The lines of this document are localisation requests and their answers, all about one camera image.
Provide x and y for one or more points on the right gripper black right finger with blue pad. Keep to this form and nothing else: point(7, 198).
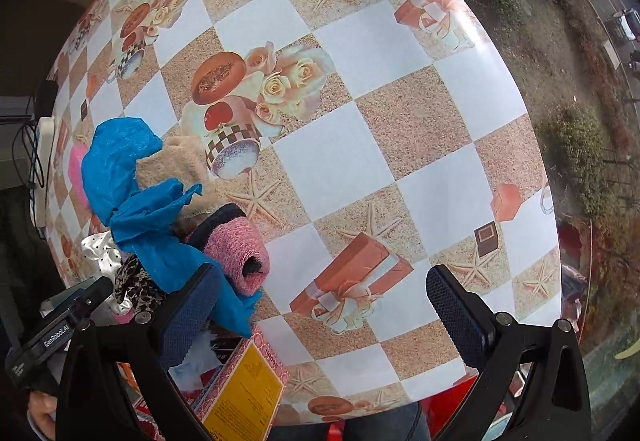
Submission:
point(555, 401)

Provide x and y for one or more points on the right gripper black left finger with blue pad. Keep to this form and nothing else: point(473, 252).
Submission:
point(93, 403)

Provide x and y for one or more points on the leopard print scrunchie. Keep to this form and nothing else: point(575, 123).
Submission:
point(135, 286)

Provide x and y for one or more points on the light blue fluffy duster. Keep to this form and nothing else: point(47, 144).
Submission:
point(199, 360)

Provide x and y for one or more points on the blue cloth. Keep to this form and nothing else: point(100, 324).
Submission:
point(141, 220)

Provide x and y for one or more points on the pink knit sock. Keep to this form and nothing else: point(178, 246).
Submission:
point(230, 238)

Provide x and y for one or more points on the beige knit sock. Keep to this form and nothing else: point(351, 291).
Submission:
point(183, 158)

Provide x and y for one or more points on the person's left hand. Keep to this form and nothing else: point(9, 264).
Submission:
point(41, 408)

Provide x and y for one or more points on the white polka dot scrunchie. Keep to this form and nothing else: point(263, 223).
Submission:
point(101, 254)

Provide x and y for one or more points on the red patterned box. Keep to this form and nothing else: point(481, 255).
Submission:
point(239, 400)

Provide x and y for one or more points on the pink sponge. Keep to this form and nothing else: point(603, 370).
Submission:
point(77, 154)

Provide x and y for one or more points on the white power strip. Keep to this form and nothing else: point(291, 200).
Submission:
point(42, 146)

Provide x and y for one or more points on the checkered patterned tablecloth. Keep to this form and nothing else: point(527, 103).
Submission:
point(367, 140)

